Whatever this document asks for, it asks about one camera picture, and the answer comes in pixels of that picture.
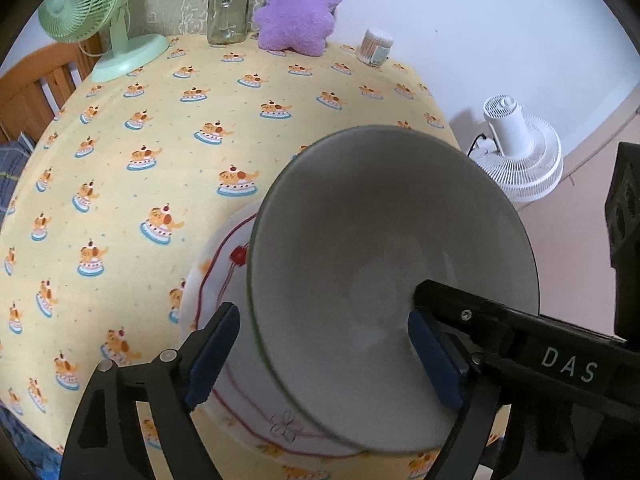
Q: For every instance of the blue checked bed sheet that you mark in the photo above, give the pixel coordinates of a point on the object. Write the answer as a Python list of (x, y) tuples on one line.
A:
[(20, 455)]

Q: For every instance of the glass jar with lid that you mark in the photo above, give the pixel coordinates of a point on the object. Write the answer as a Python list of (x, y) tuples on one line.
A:
[(227, 15)]

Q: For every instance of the floral ceramic bowl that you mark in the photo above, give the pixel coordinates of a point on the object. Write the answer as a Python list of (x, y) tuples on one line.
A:
[(375, 220)]

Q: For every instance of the red rimmed white plate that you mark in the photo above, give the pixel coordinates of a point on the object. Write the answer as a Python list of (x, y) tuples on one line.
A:
[(245, 385)]

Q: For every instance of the purple plush toy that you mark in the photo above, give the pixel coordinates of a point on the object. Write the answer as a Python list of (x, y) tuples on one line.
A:
[(295, 10)]

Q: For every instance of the white floor fan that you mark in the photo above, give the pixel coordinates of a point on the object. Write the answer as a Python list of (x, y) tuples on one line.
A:
[(520, 160)]

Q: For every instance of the yellow printed tablecloth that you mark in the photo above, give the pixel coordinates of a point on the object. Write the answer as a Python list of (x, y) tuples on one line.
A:
[(150, 185)]

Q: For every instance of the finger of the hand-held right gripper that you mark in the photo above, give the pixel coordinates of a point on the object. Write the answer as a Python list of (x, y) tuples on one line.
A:
[(465, 317)]

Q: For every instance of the green table fan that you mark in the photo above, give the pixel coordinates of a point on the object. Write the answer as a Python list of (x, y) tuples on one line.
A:
[(125, 55)]

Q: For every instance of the wooden bed headboard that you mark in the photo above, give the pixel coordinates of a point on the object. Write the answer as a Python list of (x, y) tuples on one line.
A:
[(30, 95)]

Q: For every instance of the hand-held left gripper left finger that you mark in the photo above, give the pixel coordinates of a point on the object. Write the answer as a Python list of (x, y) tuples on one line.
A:
[(215, 355)]

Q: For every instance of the grey plaid pillow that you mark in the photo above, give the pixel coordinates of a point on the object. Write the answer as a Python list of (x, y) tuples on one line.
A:
[(10, 170)]

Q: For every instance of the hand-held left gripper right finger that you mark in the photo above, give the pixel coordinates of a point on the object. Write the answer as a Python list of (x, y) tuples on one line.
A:
[(435, 360)]

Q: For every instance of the toothpick holder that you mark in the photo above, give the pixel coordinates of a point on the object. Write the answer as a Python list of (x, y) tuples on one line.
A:
[(375, 50)]

